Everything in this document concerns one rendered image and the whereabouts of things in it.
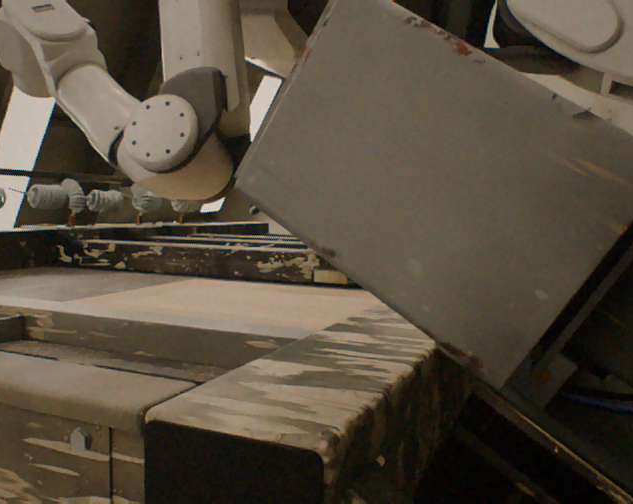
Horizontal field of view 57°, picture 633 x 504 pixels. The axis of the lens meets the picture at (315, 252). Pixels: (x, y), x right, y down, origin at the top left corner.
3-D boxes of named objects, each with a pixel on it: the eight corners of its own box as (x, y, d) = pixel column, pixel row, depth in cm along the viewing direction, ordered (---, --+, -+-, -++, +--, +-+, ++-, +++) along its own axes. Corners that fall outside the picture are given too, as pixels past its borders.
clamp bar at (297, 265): (444, 293, 117) (448, 173, 115) (21, 263, 164) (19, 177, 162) (453, 288, 126) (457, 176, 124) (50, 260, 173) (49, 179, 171)
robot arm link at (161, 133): (274, 193, 67) (254, 24, 72) (236, 149, 54) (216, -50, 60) (180, 211, 69) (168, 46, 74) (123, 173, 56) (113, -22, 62)
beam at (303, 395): (327, 657, 30) (331, 447, 29) (139, 591, 34) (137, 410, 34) (541, 269, 231) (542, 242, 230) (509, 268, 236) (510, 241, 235)
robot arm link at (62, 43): (0, 55, 72) (60, 120, 68) (-11, -14, 65) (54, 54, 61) (50, 43, 76) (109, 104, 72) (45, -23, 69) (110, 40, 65)
